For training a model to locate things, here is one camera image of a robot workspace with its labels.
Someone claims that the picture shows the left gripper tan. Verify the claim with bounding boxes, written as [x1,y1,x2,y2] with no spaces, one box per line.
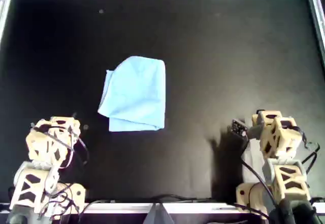
[49,117,81,137]

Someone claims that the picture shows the tan arm base mount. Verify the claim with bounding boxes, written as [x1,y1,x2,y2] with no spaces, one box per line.
[236,182,270,214]
[58,183,86,221]

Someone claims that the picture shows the grey triangular stand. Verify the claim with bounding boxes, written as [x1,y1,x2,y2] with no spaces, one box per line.
[143,203,176,224]

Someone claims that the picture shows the thick black camera cable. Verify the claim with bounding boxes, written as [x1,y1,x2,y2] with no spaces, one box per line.
[241,157,279,209]

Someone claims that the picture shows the aluminium table frame rail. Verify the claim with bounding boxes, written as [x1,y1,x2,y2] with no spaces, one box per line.
[306,0,325,65]
[0,0,13,54]
[0,201,325,214]

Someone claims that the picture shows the thin black arm cables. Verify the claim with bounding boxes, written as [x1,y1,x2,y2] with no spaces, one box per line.
[38,123,90,219]

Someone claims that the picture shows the blue microfiber cloth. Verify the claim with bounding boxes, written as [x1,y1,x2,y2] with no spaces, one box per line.
[97,55,167,133]

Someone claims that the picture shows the black cable along rail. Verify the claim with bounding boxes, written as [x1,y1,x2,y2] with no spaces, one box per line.
[85,195,237,206]

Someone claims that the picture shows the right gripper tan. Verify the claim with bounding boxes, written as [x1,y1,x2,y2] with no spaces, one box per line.
[247,110,283,143]

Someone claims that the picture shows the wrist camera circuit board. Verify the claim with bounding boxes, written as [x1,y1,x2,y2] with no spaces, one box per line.
[231,119,249,136]

